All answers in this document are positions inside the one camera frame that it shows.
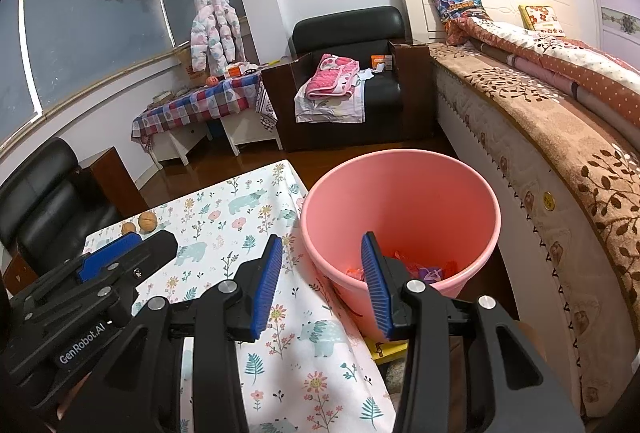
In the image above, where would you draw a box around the red snack wrapper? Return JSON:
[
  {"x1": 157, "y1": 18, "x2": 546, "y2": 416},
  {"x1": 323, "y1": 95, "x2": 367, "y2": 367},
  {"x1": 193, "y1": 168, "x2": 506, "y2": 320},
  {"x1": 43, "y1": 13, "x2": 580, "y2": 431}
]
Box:
[{"x1": 392, "y1": 248, "x2": 426, "y2": 271}]

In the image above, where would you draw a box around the checked tablecloth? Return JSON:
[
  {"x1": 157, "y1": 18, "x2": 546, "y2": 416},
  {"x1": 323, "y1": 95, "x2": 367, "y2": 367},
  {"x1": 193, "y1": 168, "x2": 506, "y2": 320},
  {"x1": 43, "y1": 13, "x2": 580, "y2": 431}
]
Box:
[{"x1": 131, "y1": 76, "x2": 266, "y2": 145}]

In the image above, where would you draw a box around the white side table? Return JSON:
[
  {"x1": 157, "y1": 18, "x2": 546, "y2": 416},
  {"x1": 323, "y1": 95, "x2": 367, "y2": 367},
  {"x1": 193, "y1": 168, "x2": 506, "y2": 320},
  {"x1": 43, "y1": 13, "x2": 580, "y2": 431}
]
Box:
[{"x1": 150, "y1": 113, "x2": 283, "y2": 166}]

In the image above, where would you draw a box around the colourful printed pillow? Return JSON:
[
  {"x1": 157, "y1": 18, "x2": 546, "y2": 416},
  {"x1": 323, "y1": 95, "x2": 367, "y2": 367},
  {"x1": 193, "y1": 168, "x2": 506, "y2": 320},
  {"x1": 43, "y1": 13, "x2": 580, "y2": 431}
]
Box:
[{"x1": 430, "y1": 0, "x2": 496, "y2": 45}]

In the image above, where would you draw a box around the bed with brown leaf blanket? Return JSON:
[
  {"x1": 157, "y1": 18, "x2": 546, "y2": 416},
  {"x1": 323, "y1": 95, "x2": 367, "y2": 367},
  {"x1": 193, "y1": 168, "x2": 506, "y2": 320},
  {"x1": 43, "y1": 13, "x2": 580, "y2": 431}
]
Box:
[{"x1": 430, "y1": 42, "x2": 640, "y2": 419}]

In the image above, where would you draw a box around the pastel puffer jacket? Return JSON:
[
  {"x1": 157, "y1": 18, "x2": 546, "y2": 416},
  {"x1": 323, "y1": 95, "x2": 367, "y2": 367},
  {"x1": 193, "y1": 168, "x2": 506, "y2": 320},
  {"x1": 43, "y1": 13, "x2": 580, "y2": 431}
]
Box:
[{"x1": 189, "y1": 0, "x2": 246, "y2": 71}]

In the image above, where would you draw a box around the hanging patterned cloth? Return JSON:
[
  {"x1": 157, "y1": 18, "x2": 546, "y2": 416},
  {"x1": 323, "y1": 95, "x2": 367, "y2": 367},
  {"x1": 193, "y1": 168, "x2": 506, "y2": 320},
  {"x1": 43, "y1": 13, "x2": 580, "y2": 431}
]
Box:
[{"x1": 256, "y1": 80, "x2": 278, "y2": 133}]

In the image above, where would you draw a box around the window with grey blind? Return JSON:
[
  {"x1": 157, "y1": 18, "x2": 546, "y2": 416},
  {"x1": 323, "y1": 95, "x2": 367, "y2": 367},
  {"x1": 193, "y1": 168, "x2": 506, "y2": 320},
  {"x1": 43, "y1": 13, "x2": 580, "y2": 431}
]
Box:
[{"x1": 0, "y1": 0, "x2": 248, "y2": 154}]

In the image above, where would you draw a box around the pink plastic bucket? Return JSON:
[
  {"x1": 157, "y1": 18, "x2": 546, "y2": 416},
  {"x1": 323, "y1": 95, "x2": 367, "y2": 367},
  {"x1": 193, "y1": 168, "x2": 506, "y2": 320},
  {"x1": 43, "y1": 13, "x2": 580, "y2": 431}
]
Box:
[{"x1": 300, "y1": 149, "x2": 502, "y2": 344}]

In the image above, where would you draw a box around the yellow box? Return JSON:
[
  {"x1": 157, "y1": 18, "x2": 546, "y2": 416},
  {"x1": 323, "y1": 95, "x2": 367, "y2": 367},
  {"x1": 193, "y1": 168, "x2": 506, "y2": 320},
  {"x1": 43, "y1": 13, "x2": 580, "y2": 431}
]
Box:
[{"x1": 364, "y1": 338, "x2": 408, "y2": 364}]

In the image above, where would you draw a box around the pink folded blanket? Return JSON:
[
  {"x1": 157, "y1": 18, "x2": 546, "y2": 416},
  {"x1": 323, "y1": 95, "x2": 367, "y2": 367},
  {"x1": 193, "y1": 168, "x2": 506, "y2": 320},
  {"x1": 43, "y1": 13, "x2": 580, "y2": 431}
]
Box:
[{"x1": 305, "y1": 53, "x2": 360, "y2": 100}]

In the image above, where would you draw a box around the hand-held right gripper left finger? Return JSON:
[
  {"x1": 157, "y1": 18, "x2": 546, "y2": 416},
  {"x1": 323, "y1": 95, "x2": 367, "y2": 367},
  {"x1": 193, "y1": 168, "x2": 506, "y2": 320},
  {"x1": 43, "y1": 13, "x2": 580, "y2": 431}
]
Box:
[{"x1": 65, "y1": 234, "x2": 284, "y2": 433}]

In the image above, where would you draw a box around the floral tablecloth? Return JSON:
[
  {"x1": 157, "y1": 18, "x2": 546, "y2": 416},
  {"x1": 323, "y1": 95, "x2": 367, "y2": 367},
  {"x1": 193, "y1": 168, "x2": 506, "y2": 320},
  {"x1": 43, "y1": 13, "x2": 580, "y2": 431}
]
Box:
[{"x1": 82, "y1": 160, "x2": 396, "y2": 433}]

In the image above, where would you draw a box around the black leather armchair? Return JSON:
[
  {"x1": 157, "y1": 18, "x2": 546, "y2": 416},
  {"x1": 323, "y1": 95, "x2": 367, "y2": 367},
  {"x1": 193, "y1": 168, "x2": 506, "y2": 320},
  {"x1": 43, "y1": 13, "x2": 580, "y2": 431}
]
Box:
[
  {"x1": 0, "y1": 137, "x2": 148, "y2": 299},
  {"x1": 261, "y1": 6, "x2": 433, "y2": 151}
]

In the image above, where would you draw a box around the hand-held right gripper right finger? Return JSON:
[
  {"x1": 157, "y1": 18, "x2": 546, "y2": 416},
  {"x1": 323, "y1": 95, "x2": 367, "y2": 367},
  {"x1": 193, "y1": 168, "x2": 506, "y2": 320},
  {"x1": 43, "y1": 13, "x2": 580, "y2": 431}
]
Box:
[{"x1": 361, "y1": 231, "x2": 586, "y2": 433}]

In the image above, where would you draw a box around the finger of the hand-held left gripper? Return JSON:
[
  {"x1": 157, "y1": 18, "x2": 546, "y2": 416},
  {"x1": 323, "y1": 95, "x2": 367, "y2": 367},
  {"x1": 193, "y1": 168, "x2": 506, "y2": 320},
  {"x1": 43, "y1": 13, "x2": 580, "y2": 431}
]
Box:
[
  {"x1": 97, "y1": 229, "x2": 178, "y2": 299},
  {"x1": 75, "y1": 233, "x2": 143, "y2": 285}
]

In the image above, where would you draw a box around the white patterned cloth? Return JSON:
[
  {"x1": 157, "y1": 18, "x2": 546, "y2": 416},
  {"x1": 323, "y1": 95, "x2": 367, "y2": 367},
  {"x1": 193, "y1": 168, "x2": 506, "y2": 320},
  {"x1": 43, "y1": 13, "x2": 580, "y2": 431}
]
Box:
[{"x1": 295, "y1": 70, "x2": 373, "y2": 123}]

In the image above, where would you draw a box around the yellow floral pillow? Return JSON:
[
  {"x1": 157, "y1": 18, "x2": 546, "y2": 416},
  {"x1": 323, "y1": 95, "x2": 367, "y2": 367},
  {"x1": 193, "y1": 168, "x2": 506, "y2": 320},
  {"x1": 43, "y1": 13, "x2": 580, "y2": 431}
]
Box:
[{"x1": 518, "y1": 4, "x2": 568, "y2": 38}]

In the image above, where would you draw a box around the wicker basket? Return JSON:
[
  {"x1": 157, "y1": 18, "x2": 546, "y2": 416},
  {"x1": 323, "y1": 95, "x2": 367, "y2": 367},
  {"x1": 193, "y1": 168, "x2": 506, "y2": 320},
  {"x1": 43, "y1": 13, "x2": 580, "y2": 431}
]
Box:
[{"x1": 177, "y1": 47, "x2": 198, "y2": 81}]

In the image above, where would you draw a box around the purple wrapper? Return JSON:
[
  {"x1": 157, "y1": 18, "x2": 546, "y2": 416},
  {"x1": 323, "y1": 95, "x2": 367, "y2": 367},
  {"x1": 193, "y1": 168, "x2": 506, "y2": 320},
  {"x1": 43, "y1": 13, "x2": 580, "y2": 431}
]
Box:
[{"x1": 412, "y1": 264, "x2": 445, "y2": 284}]

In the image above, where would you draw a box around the folded dotted quilt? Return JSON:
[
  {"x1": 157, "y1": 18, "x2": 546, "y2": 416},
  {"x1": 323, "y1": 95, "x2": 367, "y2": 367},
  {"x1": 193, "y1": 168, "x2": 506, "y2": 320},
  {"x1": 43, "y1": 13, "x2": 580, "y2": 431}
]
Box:
[{"x1": 457, "y1": 18, "x2": 640, "y2": 129}]

